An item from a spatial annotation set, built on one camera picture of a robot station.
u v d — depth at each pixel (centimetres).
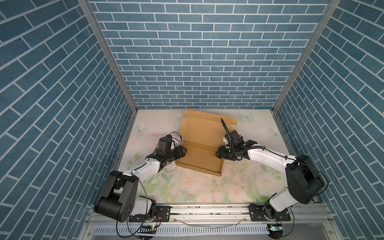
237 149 66
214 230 77
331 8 71
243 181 85
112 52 89
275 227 74
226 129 71
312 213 76
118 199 42
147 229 72
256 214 74
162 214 74
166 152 71
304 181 44
